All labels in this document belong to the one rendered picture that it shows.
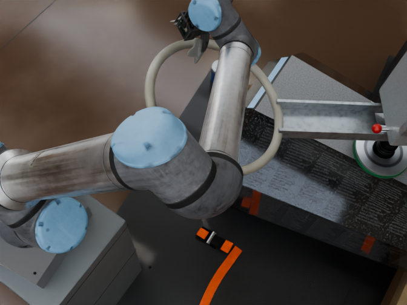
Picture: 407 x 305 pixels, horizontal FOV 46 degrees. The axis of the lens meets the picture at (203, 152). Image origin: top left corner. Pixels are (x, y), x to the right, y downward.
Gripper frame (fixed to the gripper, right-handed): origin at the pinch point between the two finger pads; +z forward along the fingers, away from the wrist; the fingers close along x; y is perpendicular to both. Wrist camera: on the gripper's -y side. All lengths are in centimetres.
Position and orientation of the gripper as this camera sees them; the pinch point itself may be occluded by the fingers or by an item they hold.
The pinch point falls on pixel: (186, 43)
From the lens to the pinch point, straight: 159.7
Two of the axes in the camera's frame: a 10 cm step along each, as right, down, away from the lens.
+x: 4.5, 8.8, -1.7
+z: -4.3, 3.8, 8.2
